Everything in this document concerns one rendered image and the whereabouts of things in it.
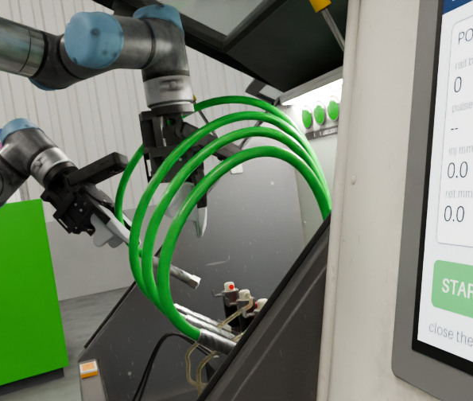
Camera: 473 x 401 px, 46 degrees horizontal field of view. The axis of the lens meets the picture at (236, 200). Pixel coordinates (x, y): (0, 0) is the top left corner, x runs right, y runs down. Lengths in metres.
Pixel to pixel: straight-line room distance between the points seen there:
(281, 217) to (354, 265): 0.76
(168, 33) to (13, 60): 0.23
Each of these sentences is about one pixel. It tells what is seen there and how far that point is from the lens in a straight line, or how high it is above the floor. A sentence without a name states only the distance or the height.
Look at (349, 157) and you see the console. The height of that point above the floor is 1.29.
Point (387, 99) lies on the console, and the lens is 0.52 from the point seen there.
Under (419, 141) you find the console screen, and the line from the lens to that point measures 0.46.
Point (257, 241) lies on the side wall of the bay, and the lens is 1.27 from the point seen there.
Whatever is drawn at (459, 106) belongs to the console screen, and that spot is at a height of 1.31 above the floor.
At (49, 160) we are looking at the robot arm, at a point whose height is 1.36.
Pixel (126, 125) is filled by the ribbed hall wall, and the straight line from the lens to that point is 7.52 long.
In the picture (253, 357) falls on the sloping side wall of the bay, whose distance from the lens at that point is 0.58.
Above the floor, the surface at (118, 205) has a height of 1.26.
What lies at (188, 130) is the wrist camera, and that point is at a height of 1.36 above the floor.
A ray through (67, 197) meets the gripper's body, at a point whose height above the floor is 1.29.
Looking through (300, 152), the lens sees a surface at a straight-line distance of 0.78.
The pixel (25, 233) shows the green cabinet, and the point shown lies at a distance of 4.16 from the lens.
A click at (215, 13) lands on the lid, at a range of 1.13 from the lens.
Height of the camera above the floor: 1.29
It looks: 3 degrees down
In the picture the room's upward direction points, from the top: 8 degrees counter-clockwise
